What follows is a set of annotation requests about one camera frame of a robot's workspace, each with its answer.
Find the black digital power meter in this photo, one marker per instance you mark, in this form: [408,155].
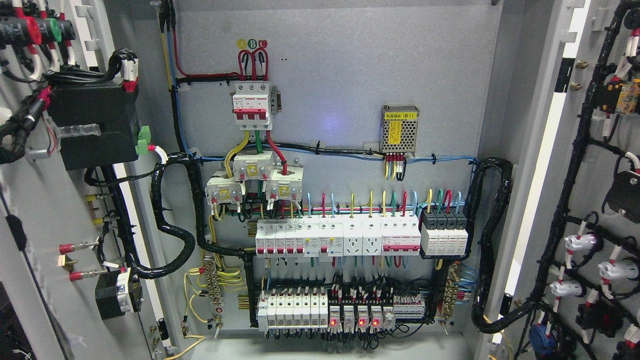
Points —
[98,124]

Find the red white main breaker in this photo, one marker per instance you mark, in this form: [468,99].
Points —
[255,103]

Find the white rotary selector switch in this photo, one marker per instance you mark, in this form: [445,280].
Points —
[118,292]

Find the white socket breaker row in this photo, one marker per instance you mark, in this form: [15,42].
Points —
[380,235]

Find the white lower breaker row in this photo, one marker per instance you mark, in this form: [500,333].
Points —
[294,310]

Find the metal mesh power supply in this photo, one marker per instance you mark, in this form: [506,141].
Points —
[399,129]

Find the black surge protector block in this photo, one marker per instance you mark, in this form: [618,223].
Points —
[443,235]

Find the white upper breaker row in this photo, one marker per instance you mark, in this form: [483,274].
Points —
[305,237]

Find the lower relay terminal row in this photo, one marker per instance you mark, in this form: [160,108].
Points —
[359,307]

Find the white current transformers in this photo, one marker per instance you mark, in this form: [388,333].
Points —
[255,172]

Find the grey cabinet door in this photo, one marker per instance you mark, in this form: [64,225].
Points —
[60,318]
[559,258]

